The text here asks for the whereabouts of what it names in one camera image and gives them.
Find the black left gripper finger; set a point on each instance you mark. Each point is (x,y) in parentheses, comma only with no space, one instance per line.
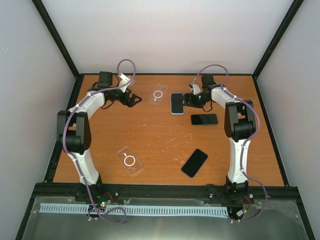
(134,97)
(133,101)

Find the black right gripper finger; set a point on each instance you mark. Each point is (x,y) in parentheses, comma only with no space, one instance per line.
(181,97)
(181,103)

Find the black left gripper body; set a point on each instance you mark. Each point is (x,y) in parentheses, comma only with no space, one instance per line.
(123,100)

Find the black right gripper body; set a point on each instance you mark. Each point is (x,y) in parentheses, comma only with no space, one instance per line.
(198,102)

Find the blue phone black screen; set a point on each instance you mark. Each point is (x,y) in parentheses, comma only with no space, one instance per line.
(177,103)

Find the light blue phone case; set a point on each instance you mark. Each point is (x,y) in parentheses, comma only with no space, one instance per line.
(172,105)

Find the dark teal phone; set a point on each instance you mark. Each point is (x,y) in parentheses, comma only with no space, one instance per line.
(204,119)

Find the clear case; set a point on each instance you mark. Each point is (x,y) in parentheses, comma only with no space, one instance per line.
(130,160)
(157,94)

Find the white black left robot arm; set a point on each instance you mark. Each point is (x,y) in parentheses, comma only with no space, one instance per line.
(73,125)

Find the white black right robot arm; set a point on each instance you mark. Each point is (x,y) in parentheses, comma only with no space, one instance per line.
(241,123)

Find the black phone near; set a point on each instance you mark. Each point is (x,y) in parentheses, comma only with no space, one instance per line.
(194,163)

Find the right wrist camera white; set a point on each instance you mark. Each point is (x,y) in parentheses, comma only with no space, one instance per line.
(195,88)

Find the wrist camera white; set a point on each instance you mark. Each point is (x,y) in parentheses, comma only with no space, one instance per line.
(195,88)
(125,82)

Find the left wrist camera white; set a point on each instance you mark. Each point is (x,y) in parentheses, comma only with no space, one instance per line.
(125,82)

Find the black aluminium frame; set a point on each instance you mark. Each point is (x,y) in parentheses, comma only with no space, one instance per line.
(289,16)

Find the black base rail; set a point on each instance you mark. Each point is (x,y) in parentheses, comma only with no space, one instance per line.
(119,192)

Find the light blue cable duct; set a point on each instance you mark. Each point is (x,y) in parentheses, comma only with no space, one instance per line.
(139,210)

